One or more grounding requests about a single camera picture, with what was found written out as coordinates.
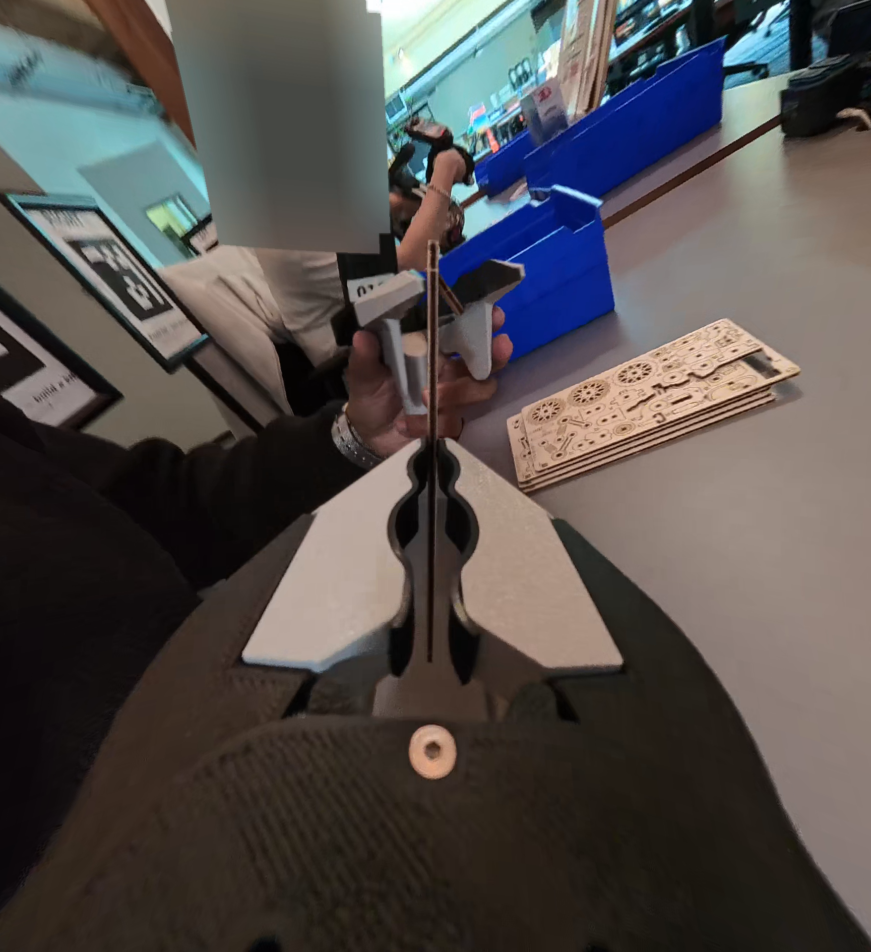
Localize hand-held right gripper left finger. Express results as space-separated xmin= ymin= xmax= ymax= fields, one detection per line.
xmin=242 ymin=439 xmax=433 ymax=696

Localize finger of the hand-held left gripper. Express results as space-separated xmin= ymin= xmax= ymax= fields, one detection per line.
xmin=439 ymin=260 xmax=527 ymax=382
xmin=352 ymin=269 xmax=431 ymax=414

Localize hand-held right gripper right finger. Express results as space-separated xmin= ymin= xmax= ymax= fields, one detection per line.
xmin=435 ymin=439 xmax=624 ymax=685

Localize single wooden puzzle sheet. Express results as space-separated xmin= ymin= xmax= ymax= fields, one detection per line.
xmin=424 ymin=239 xmax=441 ymax=664

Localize person's left forearm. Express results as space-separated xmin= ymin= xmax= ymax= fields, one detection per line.
xmin=101 ymin=413 xmax=366 ymax=592

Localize grey desk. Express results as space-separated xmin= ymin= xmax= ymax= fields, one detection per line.
xmin=446 ymin=70 xmax=871 ymax=952

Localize person's left hand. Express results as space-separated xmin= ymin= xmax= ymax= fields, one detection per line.
xmin=345 ymin=305 xmax=514 ymax=458

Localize short blue plastic bin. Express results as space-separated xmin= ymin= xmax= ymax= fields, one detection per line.
xmin=437 ymin=186 xmax=617 ymax=363

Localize silver wristwatch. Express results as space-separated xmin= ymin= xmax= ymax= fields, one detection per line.
xmin=330 ymin=405 xmax=386 ymax=471

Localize small blue plastic bin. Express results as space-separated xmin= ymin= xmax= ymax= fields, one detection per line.
xmin=473 ymin=130 xmax=539 ymax=198

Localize stack of wooden puzzle sheets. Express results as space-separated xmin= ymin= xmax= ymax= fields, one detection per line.
xmin=506 ymin=318 xmax=801 ymax=493

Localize red white carton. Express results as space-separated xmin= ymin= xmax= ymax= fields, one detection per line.
xmin=521 ymin=82 xmax=570 ymax=138

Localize framed marker poster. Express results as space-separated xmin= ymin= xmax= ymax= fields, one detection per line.
xmin=0 ymin=253 xmax=124 ymax=428
xmin=0 ymin=189 xmax=209 ymax=373

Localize long blue plastic bin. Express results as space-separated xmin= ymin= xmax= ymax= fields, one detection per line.
xmin=523 ymin=37 xmax=728 ymax=200

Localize leaning cardboard sheets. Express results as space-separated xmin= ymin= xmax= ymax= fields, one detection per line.
xmin=558 ymin=0 xmax=619 ymax=123

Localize black charger dock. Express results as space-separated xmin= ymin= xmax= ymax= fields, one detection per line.
xmin=781 ymin=37 xmax=871 ymax=138

